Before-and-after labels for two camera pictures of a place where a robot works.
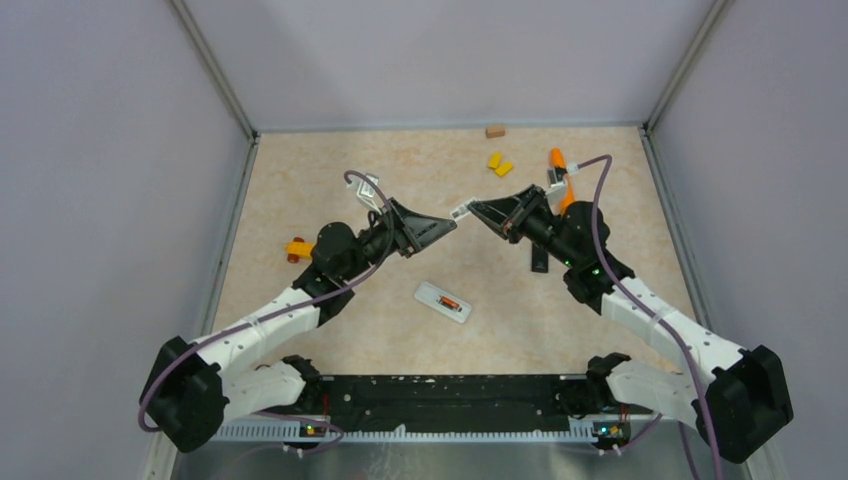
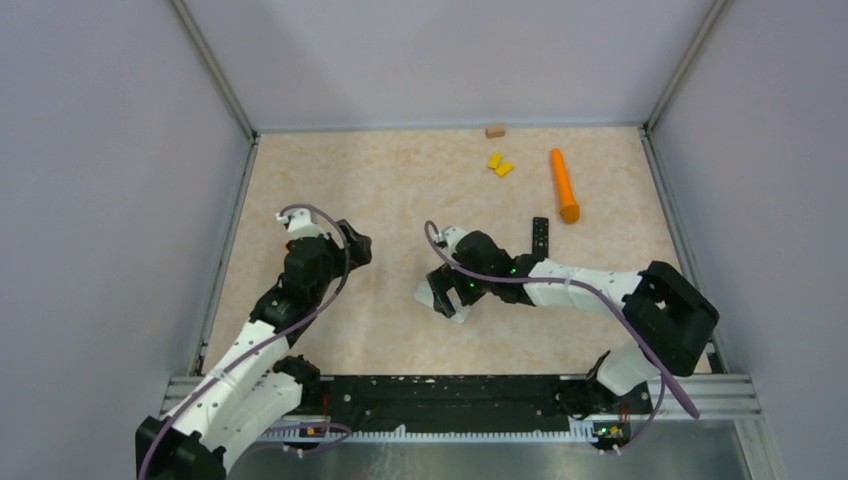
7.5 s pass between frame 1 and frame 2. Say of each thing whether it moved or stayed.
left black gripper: moved
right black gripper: moved
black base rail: stayed
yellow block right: stayed
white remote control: stayed
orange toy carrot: stayed
